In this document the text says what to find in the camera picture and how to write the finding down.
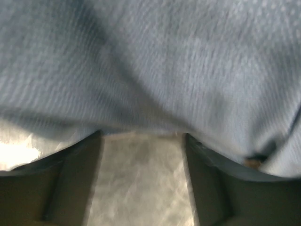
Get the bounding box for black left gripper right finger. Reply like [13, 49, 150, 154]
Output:
[185, 134, 301, 226]

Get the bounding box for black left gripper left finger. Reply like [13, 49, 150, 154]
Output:
[0, 131, 102, 226]

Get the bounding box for blue patterned pillowcase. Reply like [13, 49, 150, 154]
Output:
[0, 0, 301, 178]

